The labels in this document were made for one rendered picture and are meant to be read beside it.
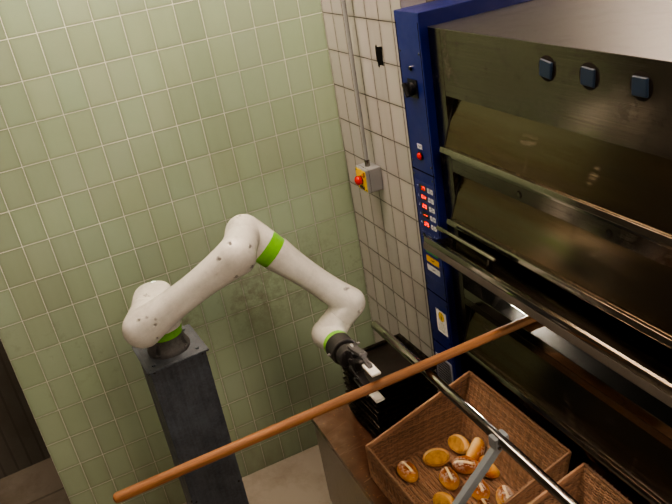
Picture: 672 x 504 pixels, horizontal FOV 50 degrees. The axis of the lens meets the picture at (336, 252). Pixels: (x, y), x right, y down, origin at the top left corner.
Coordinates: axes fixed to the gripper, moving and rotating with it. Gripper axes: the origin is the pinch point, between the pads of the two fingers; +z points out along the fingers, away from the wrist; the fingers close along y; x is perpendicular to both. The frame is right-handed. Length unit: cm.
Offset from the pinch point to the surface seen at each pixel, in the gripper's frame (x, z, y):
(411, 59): -51, -48, -80
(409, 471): -15, -17, 56
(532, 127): -56, 7, -66
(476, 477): -9.2, 37.5, 12.3
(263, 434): 36.5, 1.4, 0.0
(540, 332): -56, 6, 2
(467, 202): -54, -26, -34
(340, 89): -54, -117, -59
